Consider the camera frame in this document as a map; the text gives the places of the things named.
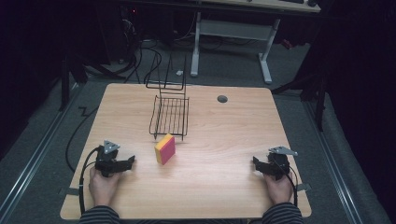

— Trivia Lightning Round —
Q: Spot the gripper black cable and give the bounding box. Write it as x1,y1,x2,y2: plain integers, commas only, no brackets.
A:
78,147,101,217
278,160,299,208

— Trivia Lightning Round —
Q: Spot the metal floor rail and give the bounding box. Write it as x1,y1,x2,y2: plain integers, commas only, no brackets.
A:
302,101,364,224
0,83,82,217

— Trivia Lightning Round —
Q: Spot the person's right hand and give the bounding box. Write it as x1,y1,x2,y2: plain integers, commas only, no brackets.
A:
262,173,295,205

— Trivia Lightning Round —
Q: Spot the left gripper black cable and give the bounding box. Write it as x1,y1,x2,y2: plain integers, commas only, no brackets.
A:
78,147,101,217

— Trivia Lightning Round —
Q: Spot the black computer tower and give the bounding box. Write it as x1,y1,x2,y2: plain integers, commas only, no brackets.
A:
119,5,138,64

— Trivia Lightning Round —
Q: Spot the black stand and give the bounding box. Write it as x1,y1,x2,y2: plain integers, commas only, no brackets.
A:
58,54,89,112
271,71,329,133

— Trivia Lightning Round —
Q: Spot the person's left hand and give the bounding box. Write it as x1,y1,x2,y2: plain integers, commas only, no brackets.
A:
88,167,123,207

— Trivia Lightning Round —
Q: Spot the white-legged background desk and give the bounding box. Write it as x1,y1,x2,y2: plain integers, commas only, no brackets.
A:
189,0,322,85

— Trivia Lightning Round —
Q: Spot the yellow and pink sponge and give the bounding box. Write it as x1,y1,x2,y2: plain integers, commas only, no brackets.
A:
154,133,177,166

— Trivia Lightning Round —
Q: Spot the black wire rack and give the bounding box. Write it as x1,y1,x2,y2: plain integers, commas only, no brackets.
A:
145,51,191,142

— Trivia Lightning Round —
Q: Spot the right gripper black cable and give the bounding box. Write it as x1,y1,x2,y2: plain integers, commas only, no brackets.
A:
278,160,299,208

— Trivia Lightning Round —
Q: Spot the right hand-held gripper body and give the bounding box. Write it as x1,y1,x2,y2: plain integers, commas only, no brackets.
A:
266,146,299,182

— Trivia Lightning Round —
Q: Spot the black floor cable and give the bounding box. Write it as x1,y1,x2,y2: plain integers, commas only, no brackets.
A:
64,105,100,174

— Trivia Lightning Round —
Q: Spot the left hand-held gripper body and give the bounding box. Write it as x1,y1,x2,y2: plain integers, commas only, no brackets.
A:
94,140,121,178

